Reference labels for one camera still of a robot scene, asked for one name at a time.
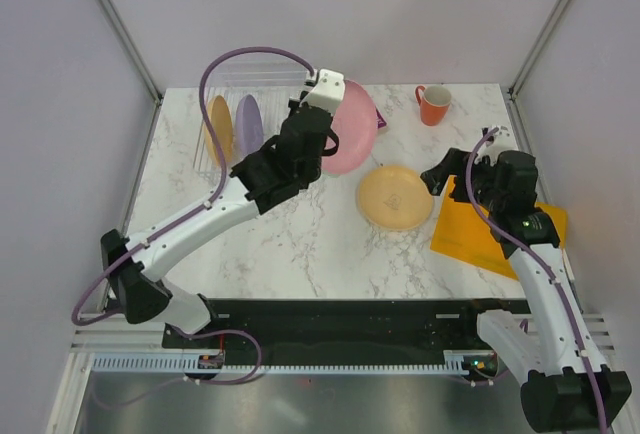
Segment orange mug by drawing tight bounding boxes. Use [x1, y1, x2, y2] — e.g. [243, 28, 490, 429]
[414, 85, 452, 126]

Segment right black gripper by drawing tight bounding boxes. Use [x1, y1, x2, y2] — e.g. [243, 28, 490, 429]
[421, 147, 505, 212]

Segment purple plate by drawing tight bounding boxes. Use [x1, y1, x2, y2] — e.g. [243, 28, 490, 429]
[235, 94, 264, 156]

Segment aluminium frame post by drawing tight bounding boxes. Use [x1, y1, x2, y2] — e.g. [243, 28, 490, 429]
[506, 0, 574, 102]
[95, 0, 163, 105]

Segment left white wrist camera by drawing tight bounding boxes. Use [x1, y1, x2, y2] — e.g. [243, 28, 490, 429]
[300, 69, 345, 111]

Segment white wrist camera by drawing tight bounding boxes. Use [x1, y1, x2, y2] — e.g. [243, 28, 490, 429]
[481, 126, 513, 153]
[300, 69, 345, 111]

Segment white slotted cable duct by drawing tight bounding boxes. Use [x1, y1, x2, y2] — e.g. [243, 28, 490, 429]
[91, 351, 499, 376]

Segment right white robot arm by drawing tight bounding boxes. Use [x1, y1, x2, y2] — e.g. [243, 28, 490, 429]
[420, 148, 632, 433]

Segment left aluminium frame post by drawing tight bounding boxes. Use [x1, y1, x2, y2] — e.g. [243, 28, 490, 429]
[95, 0, 163, 105]

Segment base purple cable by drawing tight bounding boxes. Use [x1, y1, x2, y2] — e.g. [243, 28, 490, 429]
[182, 329, 265, 386]

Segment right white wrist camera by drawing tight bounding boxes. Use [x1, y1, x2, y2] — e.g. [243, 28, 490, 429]
[481, 126, 513, 153]

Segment right aluminium frame post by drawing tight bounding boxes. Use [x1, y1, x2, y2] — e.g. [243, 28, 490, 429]
[506, 0, 574, 102]

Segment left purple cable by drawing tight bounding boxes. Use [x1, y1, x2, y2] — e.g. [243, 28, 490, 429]
[72, 45, 317, 326]

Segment yellow plate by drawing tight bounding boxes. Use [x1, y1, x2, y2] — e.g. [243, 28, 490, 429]
[356, 165, 434, 231]
[207, 95, 233, 163]

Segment purple paperback book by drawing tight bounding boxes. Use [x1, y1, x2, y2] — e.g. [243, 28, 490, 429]
[376, 110, 388, 133]

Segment clear acrylic dish rack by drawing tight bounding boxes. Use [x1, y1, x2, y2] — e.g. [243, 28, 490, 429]
[193, 54, 308, 185]

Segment pink plate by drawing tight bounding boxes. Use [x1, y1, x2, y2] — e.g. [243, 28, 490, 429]
[322, 80, 378, 175]

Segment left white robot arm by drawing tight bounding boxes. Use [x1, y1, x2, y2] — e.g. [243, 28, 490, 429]
[100, 95, 339, 347]

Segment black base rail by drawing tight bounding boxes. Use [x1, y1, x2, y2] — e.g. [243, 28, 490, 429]
[162, 298, 529, 366]

